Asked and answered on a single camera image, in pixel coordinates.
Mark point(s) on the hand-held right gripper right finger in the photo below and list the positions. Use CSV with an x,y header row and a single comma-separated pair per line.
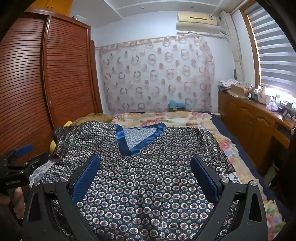
x,y
205,178

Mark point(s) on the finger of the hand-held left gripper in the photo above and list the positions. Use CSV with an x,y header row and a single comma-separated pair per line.
x,y
35,162
23,150

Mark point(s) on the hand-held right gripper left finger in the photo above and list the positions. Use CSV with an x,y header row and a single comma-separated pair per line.
x,y
86,180

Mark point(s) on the navy circle-patterned shirt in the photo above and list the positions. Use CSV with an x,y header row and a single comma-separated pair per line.
x,y
150,185

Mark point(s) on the person's left forearm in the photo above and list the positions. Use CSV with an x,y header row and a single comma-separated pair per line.
x,y
5,216

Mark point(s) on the person's left hand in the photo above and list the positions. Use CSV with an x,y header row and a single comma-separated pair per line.
x,y
20,202

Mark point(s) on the white blue-flowered blanket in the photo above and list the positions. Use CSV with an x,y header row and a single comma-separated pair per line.
x,y
44,172

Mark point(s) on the yellow plush toy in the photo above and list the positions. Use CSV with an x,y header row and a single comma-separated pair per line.
x,y
53,144

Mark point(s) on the navy bed sheet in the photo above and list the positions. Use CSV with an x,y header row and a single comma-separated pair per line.
x,y
245,150

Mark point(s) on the long wooden cabinet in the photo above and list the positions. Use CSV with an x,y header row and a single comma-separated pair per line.
x,y
249,122

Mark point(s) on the small brown cardboard box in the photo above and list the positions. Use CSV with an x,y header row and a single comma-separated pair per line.
x,y
177,109

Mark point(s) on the blue folded cloth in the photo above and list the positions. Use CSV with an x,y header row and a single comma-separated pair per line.
x,y
177,103

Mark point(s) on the brown louvred wooden wardrobe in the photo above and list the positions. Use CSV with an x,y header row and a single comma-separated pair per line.
x,y
64,69

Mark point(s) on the open cardboard box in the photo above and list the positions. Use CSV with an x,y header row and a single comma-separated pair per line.
x,y
238,90

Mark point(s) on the patterned folded cloth stack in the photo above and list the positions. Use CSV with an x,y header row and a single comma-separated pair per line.
x,y
227,83

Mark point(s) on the tissue pack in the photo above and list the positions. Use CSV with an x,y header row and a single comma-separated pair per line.
x,y
271,106

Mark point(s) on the green bottle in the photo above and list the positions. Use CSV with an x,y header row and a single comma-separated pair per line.
x,y
256,94

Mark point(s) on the pink bottle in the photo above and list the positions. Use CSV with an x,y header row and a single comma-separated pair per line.
x,y
261,95

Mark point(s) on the black desk object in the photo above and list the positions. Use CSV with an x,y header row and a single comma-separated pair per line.
x,y
288,111

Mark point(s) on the circle-patterned white curtain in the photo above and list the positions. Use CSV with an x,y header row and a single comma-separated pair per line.
x,y
150,76

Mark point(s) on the white pipe cover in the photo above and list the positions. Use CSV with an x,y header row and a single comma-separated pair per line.
x,y
238,58

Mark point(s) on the grey striped window blind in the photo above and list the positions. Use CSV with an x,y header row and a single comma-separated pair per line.
x,y
270,46

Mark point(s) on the wooden window frame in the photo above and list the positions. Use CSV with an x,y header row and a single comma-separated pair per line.
x,y
253,51

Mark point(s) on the cream wall air conditioner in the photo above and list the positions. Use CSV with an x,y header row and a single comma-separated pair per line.
x,y
198,25

